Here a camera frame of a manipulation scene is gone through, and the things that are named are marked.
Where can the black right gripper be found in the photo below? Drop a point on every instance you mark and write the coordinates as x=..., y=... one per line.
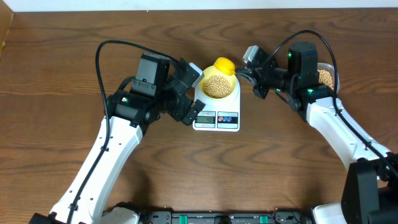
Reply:
x=259, y=91

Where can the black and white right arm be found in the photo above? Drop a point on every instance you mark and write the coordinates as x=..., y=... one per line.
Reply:
x=370, y=192

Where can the soybeans in yellow bowl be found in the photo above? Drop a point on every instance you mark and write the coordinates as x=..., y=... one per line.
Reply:
x=217, y=86

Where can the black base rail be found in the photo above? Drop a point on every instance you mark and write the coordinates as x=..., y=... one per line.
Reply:
x=277, y=216

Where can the yellow measuring scoop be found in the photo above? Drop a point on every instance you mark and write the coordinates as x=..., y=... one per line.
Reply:
x=225, y=66

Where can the clear container of soybeans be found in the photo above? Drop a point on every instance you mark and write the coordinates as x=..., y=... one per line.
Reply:
x=327, y=75

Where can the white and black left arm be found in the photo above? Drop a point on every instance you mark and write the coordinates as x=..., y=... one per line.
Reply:
x=159, y=86

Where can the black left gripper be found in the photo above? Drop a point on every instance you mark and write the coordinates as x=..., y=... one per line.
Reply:
x=184, y=103

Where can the pale yellow plastic bowl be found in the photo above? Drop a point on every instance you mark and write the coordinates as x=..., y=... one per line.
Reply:
x=208, y=72

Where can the white digital kitchen scale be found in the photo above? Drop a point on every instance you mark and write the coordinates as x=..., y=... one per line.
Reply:
x=219, y=114

